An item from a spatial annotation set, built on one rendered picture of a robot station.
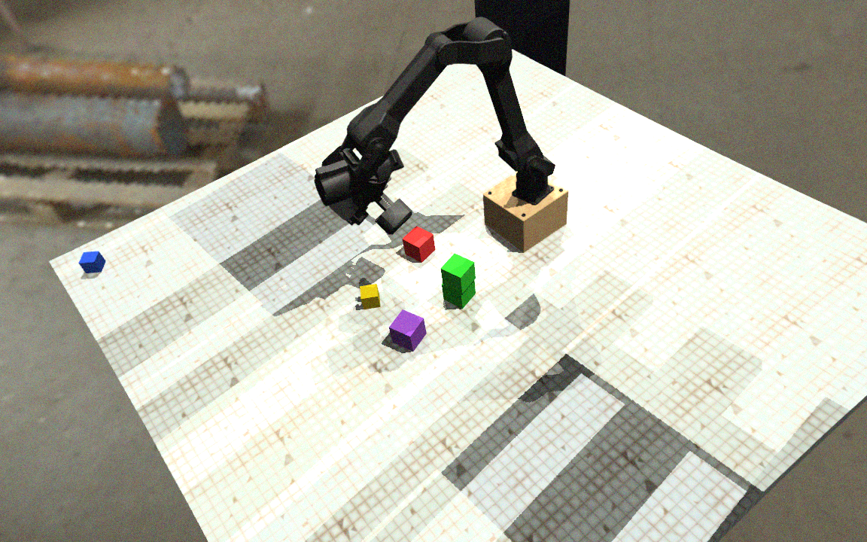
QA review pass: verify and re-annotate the blue cube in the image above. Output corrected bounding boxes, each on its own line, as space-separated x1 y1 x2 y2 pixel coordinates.
78 251 105 273

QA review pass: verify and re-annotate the purple block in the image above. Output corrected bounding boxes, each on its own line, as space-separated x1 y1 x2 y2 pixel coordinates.
389 310 427 352

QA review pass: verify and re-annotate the red block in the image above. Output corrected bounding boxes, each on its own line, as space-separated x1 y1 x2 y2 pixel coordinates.
403 226 436 263

